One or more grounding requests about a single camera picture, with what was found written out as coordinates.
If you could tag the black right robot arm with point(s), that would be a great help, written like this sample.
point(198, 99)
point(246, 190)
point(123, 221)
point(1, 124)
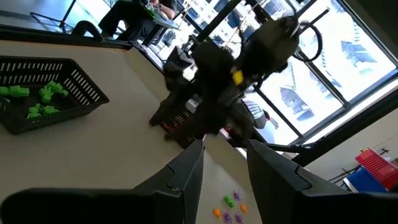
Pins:
point(273, 43)

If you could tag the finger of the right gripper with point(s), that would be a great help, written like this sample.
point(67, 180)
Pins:
point(213, 123)
point(192, 118)

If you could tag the green plastic monster figure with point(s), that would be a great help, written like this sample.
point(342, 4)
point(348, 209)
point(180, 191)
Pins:
point(49, 110)
point(57, 88)
point(19, 91)
point(34, 112)
point(45, 96)
point(229, 201)

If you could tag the black window frame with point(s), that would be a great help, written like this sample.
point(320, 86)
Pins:
point(357, 124)

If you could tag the black tripod stand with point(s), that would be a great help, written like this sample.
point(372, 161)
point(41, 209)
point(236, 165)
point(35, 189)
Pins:
point(66, 12)

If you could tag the red plastic crate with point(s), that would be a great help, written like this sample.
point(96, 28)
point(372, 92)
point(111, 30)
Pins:
point(376, 165)

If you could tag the person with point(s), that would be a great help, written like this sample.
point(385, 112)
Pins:
point(130, 15)

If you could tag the black plastic slotted basket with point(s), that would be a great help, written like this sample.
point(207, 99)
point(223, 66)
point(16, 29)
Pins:
point(81, 93)
point(172, 129)

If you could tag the orange plastic spider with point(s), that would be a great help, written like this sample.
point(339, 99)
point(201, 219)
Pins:
point(243, 208)
point(217, 213)

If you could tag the grey laptop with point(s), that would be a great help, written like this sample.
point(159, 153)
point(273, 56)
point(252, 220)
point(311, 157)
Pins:
point(164, 22)

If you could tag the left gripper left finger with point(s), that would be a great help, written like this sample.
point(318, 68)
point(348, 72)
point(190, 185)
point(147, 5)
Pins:
point(177, 193)

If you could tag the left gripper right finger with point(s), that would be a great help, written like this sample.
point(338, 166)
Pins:
point(280, 193)

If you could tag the small yellow label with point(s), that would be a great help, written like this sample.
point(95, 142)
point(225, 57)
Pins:
point(237, 77)

